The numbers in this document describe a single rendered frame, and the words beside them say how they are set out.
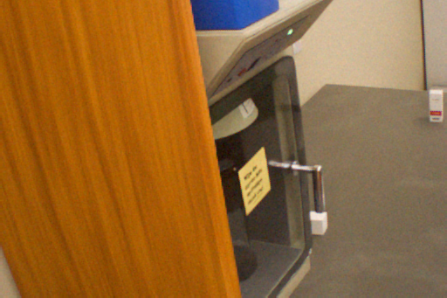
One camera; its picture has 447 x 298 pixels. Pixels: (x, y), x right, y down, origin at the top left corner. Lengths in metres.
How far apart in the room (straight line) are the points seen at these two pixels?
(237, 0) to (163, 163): 0.20
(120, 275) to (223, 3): 0.41
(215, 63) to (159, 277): 0.29
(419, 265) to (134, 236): 0.63
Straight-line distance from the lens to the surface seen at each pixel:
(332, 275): 1.17
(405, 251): 1.22
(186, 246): 0.71
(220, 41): 0.65
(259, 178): 0.90
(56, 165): 0.80
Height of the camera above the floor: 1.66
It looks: 22 degrees down
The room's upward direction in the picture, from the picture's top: 9 degrees counter-clockwise
